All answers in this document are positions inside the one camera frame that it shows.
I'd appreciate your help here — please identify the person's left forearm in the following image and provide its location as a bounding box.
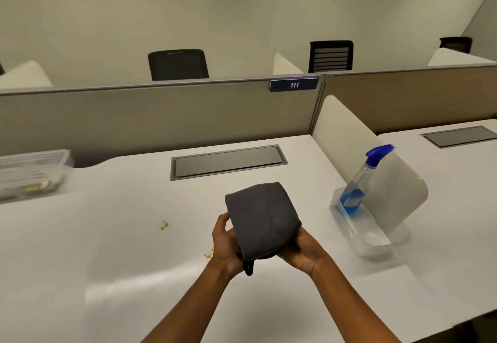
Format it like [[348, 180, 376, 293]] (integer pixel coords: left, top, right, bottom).
[[141, 259, 243, 343]]

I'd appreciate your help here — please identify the clear plastic bin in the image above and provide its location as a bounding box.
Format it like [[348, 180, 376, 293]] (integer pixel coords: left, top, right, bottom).
[[330, 187, 412, 260]]

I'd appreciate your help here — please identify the person's right hand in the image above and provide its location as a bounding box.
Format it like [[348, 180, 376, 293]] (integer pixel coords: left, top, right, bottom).
[[277, 226, 331, 277]]

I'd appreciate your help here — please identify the white table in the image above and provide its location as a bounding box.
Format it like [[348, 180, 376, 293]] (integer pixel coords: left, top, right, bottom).
[[377, 119, 497, 328], [0, 134, 455, 343]]

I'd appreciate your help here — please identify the dark blue number sign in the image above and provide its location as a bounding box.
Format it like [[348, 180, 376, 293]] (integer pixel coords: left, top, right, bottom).
[[269, 77, 320, 93]]

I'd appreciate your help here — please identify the person's right forearm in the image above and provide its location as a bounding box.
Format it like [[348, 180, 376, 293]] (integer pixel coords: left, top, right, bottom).
[[310, 255, 403, 343]]

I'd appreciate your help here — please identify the clear lidded storage box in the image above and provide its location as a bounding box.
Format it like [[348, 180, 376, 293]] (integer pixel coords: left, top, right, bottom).
[[0, 149, 75, 202]]

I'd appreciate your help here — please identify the grey microfibre cloth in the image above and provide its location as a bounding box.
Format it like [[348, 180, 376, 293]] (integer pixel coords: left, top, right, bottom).
[[225, 181, 303, 277]]

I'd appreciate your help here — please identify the blue spray bottle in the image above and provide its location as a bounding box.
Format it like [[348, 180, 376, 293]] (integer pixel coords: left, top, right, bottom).
[[338, 144, 395, 216]]

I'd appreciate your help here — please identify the beige partition panel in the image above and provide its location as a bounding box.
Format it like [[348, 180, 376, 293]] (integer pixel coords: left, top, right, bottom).
[[320, 63, 497, 136], [0, 75, 326, 167]]

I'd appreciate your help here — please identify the black slatted-back office chair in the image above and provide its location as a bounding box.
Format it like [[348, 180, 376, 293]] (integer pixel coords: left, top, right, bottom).
[[308, 40, 355, 74]]

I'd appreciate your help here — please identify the black solid-back office chair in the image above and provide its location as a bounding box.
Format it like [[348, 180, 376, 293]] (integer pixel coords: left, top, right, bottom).
[[148, 49, 210, 82]]

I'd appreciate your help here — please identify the person's left hand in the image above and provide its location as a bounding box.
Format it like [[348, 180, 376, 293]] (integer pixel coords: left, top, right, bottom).
[[211, 211, 249, 279]]

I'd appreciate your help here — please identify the white desk divider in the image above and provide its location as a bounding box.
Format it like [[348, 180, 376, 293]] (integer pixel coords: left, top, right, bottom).
[[272, 52, 305, 76], [427, 47, 497, 67], [0, 60, 53, 90], [312, 95, 429, 238]]

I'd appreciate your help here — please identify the gray cable hatch lid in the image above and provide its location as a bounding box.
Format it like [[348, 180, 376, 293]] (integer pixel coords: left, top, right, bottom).
[[170, 144, 289, 181], [420, 125, 497, 149]]

